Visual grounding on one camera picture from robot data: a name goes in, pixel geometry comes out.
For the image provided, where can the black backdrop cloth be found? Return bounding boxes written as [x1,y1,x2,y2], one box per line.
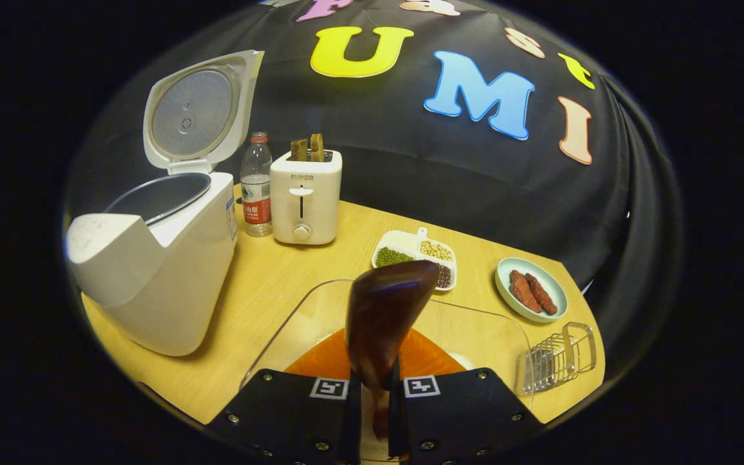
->
[65,0,683,362]

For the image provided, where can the pale green plate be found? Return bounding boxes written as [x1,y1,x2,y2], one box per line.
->
[495,257,569,324]

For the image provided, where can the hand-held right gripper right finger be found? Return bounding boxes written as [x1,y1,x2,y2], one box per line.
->
[388,328,544,465]

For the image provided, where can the metal wire chopstick holder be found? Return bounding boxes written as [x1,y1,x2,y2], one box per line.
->
[515,321,597,396]

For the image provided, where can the white rice cooker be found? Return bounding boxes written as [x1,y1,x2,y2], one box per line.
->
[65,50,265,357]

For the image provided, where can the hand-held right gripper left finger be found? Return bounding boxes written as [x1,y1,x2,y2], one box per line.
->
[207,326,363,465]

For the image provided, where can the white divided grain dish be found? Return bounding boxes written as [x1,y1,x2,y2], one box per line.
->
[371,227,458,292]

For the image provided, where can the white toaster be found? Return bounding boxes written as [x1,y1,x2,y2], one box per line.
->
[269,149,343,246]

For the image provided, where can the dark wooden spoon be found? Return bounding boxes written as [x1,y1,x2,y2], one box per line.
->
[345,260,440,440]

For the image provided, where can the red meat slice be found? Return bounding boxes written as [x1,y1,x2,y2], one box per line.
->
[525,273,559,316]
[509,270,543,315]

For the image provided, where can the clear plastic rice container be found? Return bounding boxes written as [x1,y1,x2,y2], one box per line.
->
[240,279,535,414]

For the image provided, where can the clear plastic water bottle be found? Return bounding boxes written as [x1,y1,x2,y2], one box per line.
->
[240,132,274,238]

